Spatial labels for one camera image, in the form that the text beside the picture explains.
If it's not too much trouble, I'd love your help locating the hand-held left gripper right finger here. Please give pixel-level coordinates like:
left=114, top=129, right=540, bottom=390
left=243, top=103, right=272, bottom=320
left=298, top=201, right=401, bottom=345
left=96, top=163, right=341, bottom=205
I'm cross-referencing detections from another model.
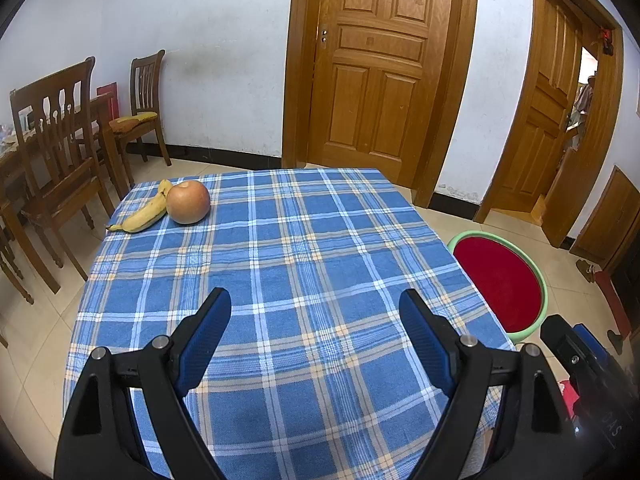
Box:
left=399, top=290, right=577, bottom=480

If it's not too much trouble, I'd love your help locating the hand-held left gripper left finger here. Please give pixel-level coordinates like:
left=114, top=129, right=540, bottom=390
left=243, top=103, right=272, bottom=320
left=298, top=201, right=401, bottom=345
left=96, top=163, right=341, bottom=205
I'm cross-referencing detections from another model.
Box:
left=54, top=286, right=233, bottom=480

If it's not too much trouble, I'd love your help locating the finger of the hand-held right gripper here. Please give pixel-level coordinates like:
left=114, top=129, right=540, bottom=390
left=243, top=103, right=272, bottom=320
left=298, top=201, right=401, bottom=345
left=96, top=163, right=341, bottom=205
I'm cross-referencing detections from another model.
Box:
left=572, top=323, right=614, bottom=367
left=540, top=314, right=597, bottom=392

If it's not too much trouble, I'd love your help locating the red wooden furniture leg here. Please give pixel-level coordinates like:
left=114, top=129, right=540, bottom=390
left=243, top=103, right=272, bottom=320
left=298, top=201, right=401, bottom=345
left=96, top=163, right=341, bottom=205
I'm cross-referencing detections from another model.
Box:
left=597, top=269, right=633, bottom=338

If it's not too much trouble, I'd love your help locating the red stool with green rim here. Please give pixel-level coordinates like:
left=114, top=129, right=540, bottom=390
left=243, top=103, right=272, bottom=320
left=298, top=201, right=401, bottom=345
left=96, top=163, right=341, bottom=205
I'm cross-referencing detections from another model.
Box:
left=446, top=230, right=549, bottom=347

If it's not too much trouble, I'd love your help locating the blue plaid tablecloth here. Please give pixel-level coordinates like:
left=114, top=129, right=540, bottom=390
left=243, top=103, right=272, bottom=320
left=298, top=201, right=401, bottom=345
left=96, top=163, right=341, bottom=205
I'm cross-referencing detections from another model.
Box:
left=62, top=167, right=516, bottom=480

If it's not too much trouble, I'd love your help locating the yellow banana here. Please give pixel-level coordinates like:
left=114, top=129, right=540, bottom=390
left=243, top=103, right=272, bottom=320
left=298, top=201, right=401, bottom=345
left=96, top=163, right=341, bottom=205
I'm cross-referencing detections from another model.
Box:
left=106, top=179, right=173, bottom=234

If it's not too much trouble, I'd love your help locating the brown round apple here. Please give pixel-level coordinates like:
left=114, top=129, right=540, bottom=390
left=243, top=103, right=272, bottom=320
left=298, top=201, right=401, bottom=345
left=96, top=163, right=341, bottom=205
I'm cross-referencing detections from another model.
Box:
left=166, top=180, right=211, bottom=225

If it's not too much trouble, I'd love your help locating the large wooden chair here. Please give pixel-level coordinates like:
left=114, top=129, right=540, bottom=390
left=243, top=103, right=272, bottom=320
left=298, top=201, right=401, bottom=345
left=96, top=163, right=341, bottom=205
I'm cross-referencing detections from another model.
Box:
left=10, top=56, right=116, bottom=281

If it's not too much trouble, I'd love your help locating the open wooden door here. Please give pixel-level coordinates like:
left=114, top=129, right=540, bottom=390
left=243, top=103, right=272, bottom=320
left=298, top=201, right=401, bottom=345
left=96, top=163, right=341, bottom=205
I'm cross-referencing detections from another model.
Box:
left=492, top=0, right=583, bottom=226

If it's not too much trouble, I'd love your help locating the yellow seat cushion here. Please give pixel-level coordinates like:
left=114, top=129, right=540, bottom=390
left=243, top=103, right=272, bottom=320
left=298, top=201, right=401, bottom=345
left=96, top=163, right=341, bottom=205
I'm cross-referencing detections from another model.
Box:
left=109, top=111, right=158, bottom=133

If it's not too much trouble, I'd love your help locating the red flat box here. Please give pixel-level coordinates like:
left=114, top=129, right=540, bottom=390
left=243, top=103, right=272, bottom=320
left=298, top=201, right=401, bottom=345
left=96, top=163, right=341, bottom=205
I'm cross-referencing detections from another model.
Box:
left=96, top=81, right=121, bottom=116

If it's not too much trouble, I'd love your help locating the wooden dining table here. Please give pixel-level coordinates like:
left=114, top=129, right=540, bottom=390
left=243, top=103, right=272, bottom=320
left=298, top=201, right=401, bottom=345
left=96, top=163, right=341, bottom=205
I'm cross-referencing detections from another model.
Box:
left=0, top=92, right=133, bottom=296

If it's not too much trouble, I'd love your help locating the wooden chair with cushion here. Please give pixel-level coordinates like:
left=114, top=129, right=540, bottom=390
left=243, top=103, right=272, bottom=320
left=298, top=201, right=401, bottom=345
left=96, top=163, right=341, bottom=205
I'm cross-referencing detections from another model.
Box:
left=110, top=49, right=173, bottom=168

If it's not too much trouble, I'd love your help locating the closed wooden door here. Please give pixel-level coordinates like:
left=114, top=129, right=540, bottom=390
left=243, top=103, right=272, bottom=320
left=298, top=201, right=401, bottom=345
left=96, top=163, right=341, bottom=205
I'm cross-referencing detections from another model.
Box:
left=307, top=0, right=458, bottom=186

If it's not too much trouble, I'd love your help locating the wooden door frame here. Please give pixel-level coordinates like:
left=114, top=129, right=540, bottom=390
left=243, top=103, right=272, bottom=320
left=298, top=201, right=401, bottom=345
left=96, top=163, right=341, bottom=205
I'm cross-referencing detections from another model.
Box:
left=281, top=0, right=478, bottom=208
left=475, top=0, right=626, bottom=248

